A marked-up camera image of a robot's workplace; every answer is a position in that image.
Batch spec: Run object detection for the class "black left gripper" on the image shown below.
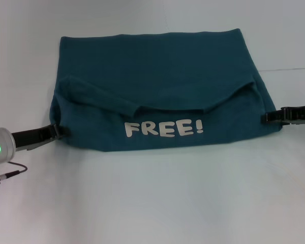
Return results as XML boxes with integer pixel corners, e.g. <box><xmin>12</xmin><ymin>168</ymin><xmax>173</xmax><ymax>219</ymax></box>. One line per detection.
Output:
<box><xmin>10</xmin><ymin>125</ymin><xmax>72</xmax><ymax>151</ymax></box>

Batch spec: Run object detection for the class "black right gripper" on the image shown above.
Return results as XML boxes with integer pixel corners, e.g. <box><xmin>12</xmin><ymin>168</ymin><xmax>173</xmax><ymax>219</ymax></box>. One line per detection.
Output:
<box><xmin>261</xmin><ymin>105</ymin><xmax>305</xmax><ymax>126</ymax></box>

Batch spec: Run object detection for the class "teal blue shirt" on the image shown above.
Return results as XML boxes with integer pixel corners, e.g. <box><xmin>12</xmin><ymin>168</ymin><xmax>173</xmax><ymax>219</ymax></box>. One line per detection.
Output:
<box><xmin>49</xmin><ymin>28</ymin><xmax>283</xmax><ymax>154</ymax></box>

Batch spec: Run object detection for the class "reddish brown gripper cable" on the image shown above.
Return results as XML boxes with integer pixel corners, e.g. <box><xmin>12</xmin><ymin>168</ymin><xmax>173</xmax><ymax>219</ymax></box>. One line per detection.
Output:
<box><xmin>4</xmin><ymin>161</ymin><xmax>28</xmax><ymax>178</ymax></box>

